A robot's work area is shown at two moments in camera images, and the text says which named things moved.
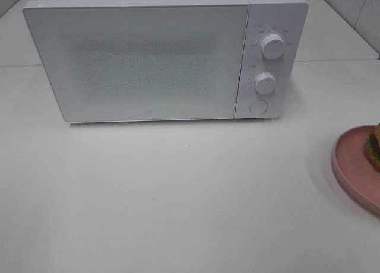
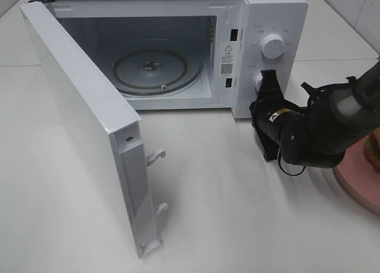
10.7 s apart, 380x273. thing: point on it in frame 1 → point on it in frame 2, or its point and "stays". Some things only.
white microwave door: [143, 62] → [105, 129]
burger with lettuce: [372, 148] stays
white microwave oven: [172, 54] stays
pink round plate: [354, 172] stays
